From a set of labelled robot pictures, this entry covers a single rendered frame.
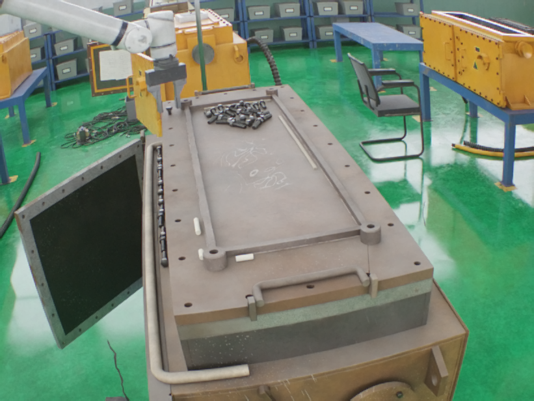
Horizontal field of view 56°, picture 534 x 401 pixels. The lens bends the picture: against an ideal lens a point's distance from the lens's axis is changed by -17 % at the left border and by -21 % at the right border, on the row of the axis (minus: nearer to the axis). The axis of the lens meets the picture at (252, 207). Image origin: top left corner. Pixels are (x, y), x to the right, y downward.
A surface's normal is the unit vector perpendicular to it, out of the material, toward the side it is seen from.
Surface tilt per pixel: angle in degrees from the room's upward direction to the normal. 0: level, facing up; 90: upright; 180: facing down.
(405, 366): 90
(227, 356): 90
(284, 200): 0
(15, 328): 0
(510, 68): 90
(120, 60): 90
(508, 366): 0
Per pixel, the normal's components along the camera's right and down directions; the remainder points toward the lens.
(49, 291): 0.84, 0.17
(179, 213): -0.09, -0.89
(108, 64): -0.14, 0.45
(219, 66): 0.18, 0.42
